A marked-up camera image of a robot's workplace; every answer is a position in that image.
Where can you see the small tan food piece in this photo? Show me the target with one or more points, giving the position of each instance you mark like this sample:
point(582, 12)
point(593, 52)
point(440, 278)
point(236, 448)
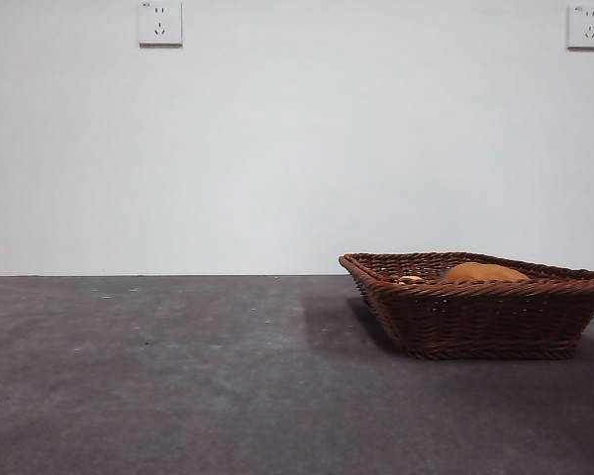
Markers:
point(410, 280)

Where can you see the yellow toy corn cob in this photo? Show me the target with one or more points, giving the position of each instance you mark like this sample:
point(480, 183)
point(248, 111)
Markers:
point(485, 273)

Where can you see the white wall socket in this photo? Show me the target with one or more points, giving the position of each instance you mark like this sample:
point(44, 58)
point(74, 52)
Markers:
point(585, 27)
point(160, 25)

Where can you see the brown woven wicker basket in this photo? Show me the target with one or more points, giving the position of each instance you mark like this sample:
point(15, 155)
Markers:
point(475, 316)

